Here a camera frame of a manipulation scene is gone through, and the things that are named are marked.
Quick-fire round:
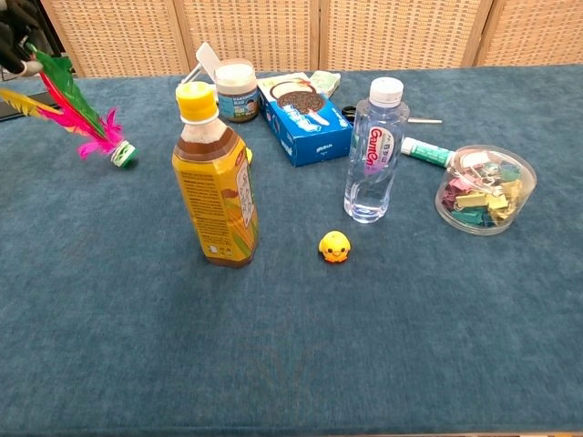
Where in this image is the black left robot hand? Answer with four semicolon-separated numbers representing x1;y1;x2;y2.
0;5;45;76

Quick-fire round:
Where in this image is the colourful feather shuttlecock green base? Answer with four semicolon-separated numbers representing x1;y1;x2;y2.
0;43;139;170

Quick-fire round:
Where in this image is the black smartphone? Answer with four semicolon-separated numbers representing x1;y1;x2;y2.
0;89;52;123

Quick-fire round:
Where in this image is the wicker folding screen panel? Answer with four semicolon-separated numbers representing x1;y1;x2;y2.
172;0;321;74
473;0;583;68
317;0;495;72
39;0;190;77

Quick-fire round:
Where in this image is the white flat plastic scraper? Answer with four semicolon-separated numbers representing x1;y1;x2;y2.
179;41;225;86

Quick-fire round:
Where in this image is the brown jar with blue label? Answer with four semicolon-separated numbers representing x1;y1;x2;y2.
214;58;261;125

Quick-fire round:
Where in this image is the yellow corn drink bottle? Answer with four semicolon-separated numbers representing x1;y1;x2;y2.
171;81;261;269

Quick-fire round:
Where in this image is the blue cookie box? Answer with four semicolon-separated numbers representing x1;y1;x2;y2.
256;74;354;168

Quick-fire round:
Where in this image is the green tissue packet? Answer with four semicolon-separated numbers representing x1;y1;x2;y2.
309;69;343;98

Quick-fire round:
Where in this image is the clear plastic water bottle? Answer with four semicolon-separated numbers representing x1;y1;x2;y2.
343;76;411;225

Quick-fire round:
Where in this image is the small yellow duck toy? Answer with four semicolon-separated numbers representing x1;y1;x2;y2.
317;229;353;265

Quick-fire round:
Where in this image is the green and white glue stick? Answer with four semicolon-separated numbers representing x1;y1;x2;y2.
400;136;457;169

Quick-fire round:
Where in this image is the clear round binder clip box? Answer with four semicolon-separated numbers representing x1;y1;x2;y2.
435;144;538;237

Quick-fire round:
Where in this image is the black handled metal tool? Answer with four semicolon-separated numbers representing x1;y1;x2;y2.
341;105;445;126

